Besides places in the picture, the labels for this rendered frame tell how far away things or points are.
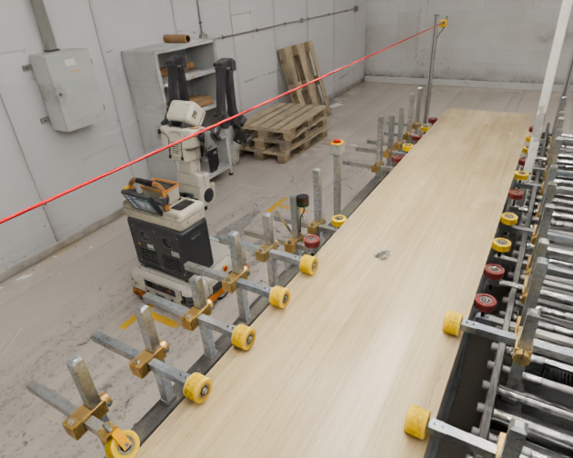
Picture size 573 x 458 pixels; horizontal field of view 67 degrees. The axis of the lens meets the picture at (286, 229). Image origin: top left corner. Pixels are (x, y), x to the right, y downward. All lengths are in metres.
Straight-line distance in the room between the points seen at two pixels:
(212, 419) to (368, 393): 0.49
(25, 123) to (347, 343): 3.31
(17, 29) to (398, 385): 3.70
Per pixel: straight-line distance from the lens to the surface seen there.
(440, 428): 1.35
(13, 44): 4.15
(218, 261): 3.21
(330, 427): 1.39
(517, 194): 2.78
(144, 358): 1.58
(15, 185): 4.18
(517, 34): 9.43
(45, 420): 2.94
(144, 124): 4.76
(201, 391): 1.45
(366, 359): 1.56
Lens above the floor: 2.04
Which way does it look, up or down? 30 degrees down
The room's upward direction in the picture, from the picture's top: 4 degrees counter-clockwise
